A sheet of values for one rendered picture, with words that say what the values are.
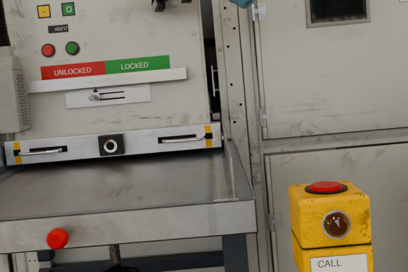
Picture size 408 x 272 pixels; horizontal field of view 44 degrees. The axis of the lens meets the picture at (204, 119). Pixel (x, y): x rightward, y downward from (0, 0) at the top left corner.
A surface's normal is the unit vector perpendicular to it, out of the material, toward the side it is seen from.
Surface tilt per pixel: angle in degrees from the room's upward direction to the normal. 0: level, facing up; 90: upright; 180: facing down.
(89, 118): 90
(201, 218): 90
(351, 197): 45
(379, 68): 90
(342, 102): 91
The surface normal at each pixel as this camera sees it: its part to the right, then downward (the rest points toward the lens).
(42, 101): -0.01, 0.09
